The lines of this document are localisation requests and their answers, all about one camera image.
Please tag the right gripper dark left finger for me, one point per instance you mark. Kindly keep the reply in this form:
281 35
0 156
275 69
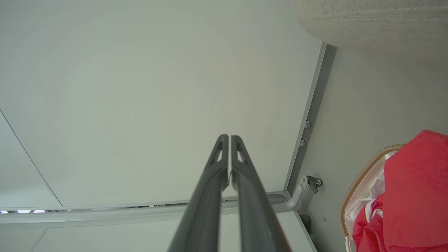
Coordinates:
204 203

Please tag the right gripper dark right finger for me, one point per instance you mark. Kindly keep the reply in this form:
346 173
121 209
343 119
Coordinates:
253 210

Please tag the red shirt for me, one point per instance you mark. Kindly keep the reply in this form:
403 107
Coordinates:
416 189

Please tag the white laundry basket brown rim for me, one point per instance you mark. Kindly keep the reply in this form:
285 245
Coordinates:
343 218

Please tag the white basket liner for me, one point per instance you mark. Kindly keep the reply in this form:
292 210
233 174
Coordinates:
367 185

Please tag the rounded grey post foot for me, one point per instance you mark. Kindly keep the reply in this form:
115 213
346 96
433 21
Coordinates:
297 196

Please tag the grey partition base rail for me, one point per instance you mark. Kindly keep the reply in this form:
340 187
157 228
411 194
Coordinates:
311 115

